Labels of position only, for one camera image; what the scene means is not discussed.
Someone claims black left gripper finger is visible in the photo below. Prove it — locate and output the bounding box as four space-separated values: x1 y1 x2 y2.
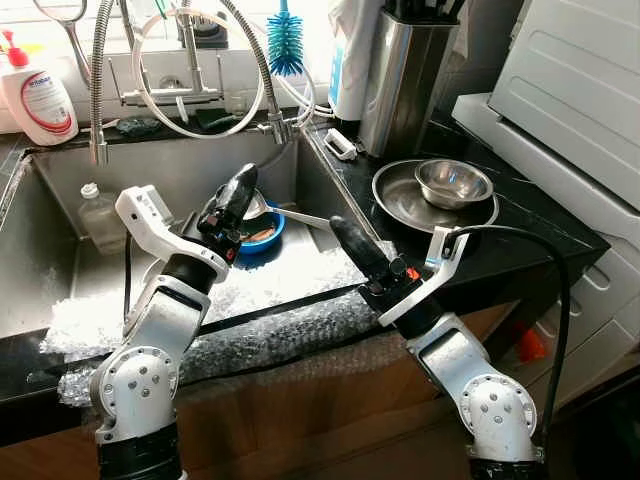
206 165 251 239
222 168 259 245

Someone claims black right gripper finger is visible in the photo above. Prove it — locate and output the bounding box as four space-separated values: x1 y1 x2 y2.
330 216 384 291
337 216 399 281

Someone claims steel spoon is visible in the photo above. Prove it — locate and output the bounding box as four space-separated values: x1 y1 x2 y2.
245 190 336 231

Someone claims round steel plate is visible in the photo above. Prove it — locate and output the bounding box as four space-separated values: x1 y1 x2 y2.
372 158 501 233

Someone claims blue plastic bowl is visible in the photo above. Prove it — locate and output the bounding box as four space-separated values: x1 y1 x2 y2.
237 200 286 256

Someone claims stainless steel sink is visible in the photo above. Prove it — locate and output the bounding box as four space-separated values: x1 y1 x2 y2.
0 125 371 341

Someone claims bubble wrap sheet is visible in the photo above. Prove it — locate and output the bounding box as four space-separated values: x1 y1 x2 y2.
40 235 401 406

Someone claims green scouring pad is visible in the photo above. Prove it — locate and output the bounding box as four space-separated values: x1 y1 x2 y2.
195 107 241 131

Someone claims steel bowl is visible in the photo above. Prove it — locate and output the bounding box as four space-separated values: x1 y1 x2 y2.
413 158 494 211

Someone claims white scrub brush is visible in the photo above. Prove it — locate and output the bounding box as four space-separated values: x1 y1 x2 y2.
323 127 359 161

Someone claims dark green scouring sponge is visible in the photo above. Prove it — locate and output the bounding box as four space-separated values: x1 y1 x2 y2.
115 117 163 138

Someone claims clear bottle white cap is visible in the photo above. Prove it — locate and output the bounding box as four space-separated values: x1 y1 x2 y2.
78 183 126 251

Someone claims wooden cabinet front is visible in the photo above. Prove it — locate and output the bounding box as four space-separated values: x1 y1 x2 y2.
0 300 521 480

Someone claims orange plastic object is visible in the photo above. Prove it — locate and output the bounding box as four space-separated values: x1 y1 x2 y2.
515 325 549 363

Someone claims steel tap mixer body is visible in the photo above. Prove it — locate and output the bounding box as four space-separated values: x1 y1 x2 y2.
118 5 226 109

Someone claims white plastic tube coil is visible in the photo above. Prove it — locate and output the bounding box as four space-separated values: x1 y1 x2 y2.
130 8 331 139

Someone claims teal bottle brush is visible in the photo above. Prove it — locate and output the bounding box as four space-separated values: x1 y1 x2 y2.
265 0 306 78

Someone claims steel knife block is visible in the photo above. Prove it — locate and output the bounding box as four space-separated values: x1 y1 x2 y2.
358 0 463 159

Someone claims steel gooseneck faucet cylinder spout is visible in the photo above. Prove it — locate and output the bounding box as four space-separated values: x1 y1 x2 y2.
88 0 126 166

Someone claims white hanging cloth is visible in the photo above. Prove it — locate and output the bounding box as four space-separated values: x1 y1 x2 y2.
330 0 386 41

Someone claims white red soap bottle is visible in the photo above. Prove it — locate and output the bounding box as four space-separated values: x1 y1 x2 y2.
0 30 79 147

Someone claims round mesh strainer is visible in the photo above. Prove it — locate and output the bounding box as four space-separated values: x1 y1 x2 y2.
33 0 96 86

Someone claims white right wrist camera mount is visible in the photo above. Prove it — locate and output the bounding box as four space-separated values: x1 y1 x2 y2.
378 225 471 328

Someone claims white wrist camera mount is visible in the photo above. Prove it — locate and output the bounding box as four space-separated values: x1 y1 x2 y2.
378 225 471 328
115 185 231 283

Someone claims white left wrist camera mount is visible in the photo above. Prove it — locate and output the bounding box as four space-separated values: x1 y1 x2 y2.
115 185 231 283

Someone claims steel gooseneck hose valve head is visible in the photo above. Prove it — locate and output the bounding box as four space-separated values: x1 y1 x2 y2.
215 0 296 146

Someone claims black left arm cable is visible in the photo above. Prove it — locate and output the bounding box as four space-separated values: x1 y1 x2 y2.
123 235 136 326

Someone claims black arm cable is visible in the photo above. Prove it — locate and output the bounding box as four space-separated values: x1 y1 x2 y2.
445 224 574 446
123 235 136 326

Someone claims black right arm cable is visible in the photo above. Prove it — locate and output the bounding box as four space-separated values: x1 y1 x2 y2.
445 224 574 446

